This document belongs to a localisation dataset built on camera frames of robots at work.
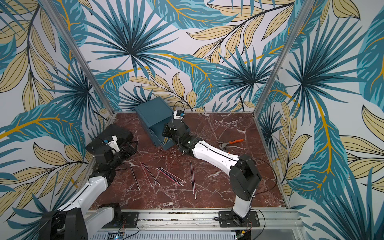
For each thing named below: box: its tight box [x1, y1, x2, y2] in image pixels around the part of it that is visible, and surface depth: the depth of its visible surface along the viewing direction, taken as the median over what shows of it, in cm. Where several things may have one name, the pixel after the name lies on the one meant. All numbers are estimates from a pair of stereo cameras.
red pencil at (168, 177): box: [156, 167, 181, 187], surface depth 89 cm
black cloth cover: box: [85, 124, 134, 156], surface depth 98 cm
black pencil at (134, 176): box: [128, 162, 141, 191], surface depth 89 cm
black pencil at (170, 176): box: [157, 167, 184, 187], surface depth 90 cm
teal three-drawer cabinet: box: [134, 96, 175, 151], surface depth 90 cm
